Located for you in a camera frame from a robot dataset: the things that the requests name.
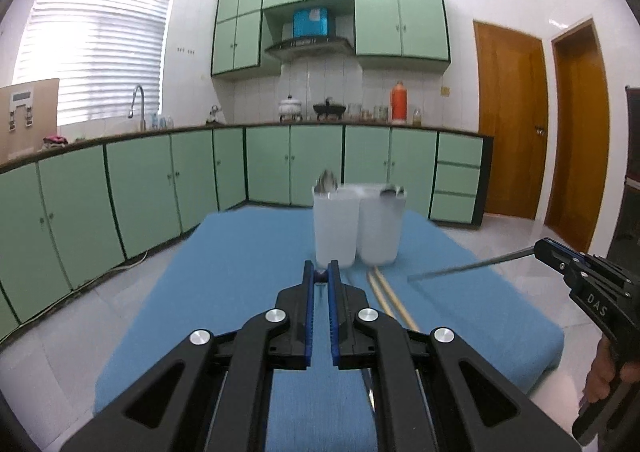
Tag blue towel mat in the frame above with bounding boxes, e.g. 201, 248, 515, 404
94, 207, 564, 451

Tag orange thermos flask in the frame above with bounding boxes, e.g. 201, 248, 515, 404
390, 82, 408, 125

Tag black chopstick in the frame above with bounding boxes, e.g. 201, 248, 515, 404
360, 370, 375, 413

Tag white cooking pot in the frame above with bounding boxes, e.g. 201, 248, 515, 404
278, 96, 303, 123

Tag black wok pan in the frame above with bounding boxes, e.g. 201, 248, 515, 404
312, 97, 346, 122

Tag white double utensil holder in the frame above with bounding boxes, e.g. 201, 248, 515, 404
312, 183, 407, 269

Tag cardboard box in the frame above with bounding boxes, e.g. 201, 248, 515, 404
0, 78, 60, 164

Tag window blinds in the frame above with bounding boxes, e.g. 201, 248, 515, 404
13, 0, 174, 126

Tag small dark spoon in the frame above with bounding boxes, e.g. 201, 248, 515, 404
380, 183, 406, 198

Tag large silver spoon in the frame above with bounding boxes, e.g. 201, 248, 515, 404
314, 169, 338, 194

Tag bamboo chopstick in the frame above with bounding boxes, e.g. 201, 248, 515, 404
372, 267, 420, 332
367, 272, 395, 318

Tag chrome kitchen faucet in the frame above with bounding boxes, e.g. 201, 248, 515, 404
127, 85, 146, 132

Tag green lower kitchen cabinets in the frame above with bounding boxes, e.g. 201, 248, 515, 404
1, 124, 494, 335

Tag black range hood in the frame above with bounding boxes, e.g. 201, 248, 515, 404
266, 35, 355, 63

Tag blue box on hood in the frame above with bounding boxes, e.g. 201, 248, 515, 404
293, 7, 333, 38

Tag silver kettle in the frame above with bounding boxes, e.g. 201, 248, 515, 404
206, 104, 226, 125

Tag right hand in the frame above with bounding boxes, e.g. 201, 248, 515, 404
582, 336, 640, 403

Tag brown wooden door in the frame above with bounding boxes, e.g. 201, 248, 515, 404
546, 20, 610, 252
474, 22, 548, 219

